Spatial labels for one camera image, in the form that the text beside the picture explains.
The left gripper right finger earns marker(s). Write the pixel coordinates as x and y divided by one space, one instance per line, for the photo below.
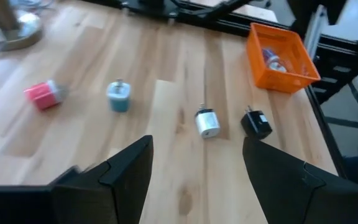
284 186

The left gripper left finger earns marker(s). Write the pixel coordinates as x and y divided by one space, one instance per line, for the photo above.
120 193

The black charger with white label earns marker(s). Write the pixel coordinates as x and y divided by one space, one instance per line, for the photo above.
256 124

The white silver charger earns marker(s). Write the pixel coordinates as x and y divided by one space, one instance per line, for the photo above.
208 124

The red and white charger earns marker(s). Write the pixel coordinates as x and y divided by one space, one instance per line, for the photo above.
43 95

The orange plastic basket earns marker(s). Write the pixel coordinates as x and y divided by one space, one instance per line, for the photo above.
278 81

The silver aluminium bar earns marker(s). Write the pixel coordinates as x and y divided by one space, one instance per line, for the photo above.
315 28

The white globe table lamp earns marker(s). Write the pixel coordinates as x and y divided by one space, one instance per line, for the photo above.
17 31

